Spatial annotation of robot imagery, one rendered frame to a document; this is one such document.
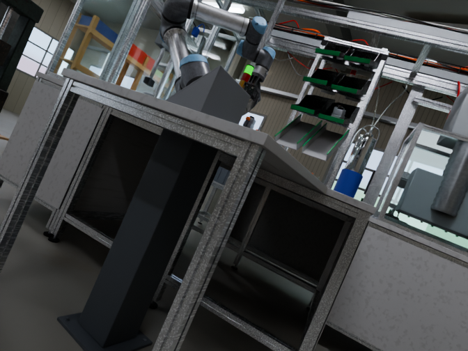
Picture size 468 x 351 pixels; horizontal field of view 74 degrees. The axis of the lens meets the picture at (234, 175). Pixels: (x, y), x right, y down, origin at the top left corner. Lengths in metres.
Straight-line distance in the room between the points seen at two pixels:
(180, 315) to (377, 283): 1.53
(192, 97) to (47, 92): 1.39
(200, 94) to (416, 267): 1.63
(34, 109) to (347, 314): 2.31
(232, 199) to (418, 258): 1.59
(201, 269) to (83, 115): 1.47
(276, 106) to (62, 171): 4.53
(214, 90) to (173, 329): 0.71
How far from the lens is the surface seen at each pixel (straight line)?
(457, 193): 2.32
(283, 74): 6.23
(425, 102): 2.91
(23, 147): 2.34
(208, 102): 1.06
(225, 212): 0.75
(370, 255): 2.13
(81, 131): 2.04
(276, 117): 5.88
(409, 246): 2.16
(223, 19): 1.60
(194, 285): 0.79
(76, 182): 1.96
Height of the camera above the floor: 0.73
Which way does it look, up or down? 1 degrees up
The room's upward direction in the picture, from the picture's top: 24 degrees clockwise
